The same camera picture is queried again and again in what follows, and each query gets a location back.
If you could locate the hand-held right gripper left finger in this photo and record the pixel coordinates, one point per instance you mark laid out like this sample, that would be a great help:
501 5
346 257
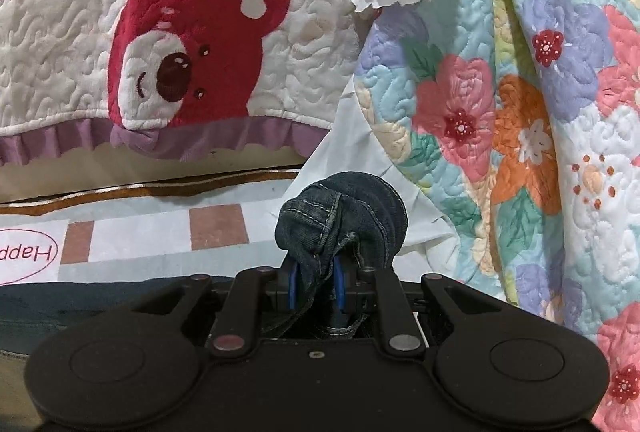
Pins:
292 288

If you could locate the floral quilt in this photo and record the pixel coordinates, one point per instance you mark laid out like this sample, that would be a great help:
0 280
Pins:
550 112

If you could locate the white bear quilt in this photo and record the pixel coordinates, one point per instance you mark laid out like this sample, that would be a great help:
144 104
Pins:
75 37

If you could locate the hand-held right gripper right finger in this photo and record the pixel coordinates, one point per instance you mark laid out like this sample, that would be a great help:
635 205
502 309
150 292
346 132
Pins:
339 286

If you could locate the checked printed mat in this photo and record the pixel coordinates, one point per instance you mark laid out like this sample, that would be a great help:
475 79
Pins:
145 237

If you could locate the dark blue jeans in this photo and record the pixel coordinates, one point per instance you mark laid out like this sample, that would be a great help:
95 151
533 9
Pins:
345 212

